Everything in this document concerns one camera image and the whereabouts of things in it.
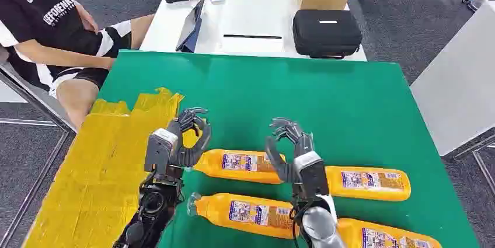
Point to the person's right hand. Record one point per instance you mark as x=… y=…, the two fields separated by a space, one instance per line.
x=109 y=63

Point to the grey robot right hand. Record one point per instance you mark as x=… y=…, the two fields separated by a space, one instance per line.
x=303 y=144

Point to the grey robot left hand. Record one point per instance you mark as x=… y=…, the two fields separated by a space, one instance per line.
x=199 y=149

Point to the person's left hand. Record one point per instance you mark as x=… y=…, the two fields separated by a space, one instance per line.
x=88 y=18

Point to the orange drink bottle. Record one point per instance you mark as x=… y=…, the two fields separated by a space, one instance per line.
x=212 y=210
x=209 y=166
x=350 y=234
x=402 y=184

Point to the green table mat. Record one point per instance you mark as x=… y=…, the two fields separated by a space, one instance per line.
x=309 y=103

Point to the person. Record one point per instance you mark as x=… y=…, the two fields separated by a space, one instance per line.
x=38 y=10

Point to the grey metal chair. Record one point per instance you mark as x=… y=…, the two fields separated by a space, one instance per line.
x=35 y=95

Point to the dark tablet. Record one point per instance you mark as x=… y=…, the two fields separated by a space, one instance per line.
x=189 y=26

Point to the black carrying case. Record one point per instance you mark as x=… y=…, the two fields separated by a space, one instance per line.
x=326 y=33

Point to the thin black pen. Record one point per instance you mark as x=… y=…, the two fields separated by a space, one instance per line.
x=251 y=36

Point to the white table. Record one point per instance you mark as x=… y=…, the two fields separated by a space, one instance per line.
x=247 y=10

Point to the grey side table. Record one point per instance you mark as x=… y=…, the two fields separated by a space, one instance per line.
x=460 y=76

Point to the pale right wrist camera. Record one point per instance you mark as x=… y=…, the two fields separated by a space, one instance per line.
x=313 y=176

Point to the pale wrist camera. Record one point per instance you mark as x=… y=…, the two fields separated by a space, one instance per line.
x=158 y=153
x=313 y=176

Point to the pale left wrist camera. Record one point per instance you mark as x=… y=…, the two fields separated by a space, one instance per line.
x=158 y=153

